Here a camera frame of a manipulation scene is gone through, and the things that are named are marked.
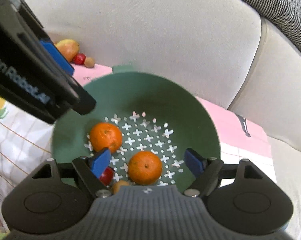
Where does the red cherry tomato front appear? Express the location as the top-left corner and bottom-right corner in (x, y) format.
(99, 166), (114, 186)

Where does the red cherry tomato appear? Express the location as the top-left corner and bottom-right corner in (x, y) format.
(99, 166), (114, 186)
(72, 53), (86, 65)

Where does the brown longan front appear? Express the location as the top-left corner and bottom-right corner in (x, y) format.
(111, 180), (130, 194)

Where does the brown longan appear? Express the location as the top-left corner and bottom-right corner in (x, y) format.
(84, 57), (95, 68)
(111, 180), (130, 194)

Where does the red cherry tomato back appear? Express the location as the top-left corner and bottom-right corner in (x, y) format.
(72, 53), (86, 65)

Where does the orange mandarin front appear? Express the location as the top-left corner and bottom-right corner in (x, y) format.
(90, 122), (122, 154)

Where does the orange mandarin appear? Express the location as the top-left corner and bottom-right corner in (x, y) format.
(90, 122), (122, 154)
(128, 151), (162, 185)

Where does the brown longan back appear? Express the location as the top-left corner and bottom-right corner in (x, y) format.
(84, 57), (95, 68)

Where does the pink checkered picnic cloth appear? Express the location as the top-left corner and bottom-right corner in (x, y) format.
(0, 63), (277, 198)

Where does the green colander bowl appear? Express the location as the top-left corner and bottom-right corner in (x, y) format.
(51, 72), (220, 191)

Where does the beige sofa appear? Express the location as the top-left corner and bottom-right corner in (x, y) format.
(25, 0), (301, 239)

